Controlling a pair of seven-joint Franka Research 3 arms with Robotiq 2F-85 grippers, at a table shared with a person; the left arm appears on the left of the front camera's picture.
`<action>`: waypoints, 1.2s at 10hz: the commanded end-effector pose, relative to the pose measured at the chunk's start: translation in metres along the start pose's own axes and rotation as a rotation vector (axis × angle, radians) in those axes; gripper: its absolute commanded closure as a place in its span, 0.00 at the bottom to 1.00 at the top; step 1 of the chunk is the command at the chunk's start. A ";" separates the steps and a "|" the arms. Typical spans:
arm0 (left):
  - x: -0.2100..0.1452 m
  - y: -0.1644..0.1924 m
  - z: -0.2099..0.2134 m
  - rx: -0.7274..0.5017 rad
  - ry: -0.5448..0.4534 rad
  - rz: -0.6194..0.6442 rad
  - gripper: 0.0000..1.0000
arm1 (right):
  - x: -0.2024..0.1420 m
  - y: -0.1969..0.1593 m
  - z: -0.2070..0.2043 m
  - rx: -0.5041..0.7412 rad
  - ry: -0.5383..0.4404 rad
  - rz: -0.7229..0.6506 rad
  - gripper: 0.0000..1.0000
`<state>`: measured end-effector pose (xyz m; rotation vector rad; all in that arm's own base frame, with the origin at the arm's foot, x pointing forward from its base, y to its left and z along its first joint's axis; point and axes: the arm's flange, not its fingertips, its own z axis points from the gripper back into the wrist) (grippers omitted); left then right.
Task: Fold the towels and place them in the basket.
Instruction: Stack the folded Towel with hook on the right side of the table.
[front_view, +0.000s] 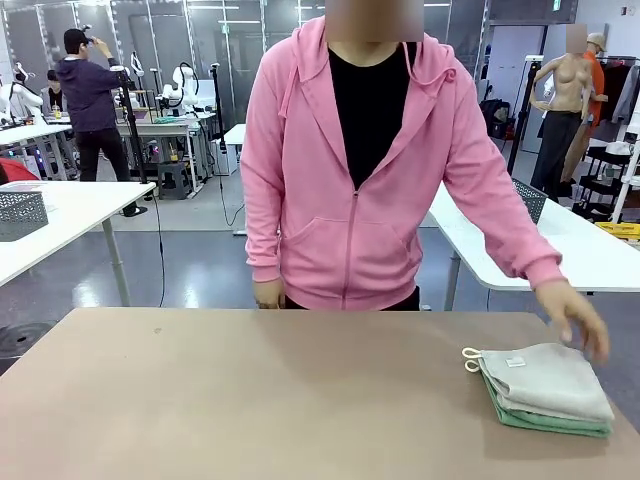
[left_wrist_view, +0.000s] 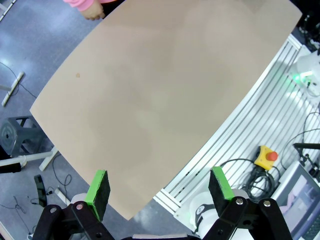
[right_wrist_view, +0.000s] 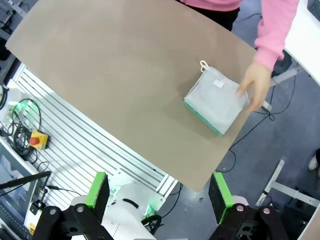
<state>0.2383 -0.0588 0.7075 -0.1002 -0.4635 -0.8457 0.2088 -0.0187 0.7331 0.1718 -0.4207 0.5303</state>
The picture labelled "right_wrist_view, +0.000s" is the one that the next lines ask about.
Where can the black keyboard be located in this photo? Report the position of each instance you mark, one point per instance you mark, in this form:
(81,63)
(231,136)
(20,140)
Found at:
(10,225)

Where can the computer monitor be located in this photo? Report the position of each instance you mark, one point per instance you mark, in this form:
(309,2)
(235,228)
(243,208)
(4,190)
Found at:
(12,175)

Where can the white table foot bar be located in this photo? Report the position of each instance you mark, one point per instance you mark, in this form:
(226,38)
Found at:
(275,180)

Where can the yellow emergency stop box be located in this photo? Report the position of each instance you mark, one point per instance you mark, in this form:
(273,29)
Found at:
(41,141)

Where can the black rod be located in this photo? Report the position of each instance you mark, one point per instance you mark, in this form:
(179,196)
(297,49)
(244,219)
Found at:
(30,178)

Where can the person in pink hoodie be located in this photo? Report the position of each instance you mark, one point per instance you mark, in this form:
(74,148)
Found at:
(212,3)

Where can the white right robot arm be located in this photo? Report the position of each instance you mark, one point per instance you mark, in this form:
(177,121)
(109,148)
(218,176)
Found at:
(130,200)

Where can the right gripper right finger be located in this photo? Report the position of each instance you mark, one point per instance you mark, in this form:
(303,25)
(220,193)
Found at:
(220,197)

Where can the white adjustable table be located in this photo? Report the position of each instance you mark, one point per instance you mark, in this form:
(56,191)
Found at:
(305,37)

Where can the person's left forearm pink sleeve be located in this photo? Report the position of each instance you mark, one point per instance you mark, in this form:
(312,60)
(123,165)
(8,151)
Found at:
(272,32)

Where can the white aluminium rail frame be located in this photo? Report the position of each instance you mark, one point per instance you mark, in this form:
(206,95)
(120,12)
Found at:
(75,140)

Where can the green terry towel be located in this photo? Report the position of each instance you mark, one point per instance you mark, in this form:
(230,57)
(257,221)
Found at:
(215,132)

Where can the white terry towel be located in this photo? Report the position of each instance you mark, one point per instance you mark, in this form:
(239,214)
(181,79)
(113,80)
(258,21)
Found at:
(215,100)

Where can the person's left hand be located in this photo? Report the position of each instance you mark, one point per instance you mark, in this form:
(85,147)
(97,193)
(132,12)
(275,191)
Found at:
(257,82)

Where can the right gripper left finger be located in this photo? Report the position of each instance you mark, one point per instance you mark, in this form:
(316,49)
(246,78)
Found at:
(96,195)

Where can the white shoe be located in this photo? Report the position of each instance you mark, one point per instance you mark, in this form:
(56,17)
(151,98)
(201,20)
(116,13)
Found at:
(315,161)

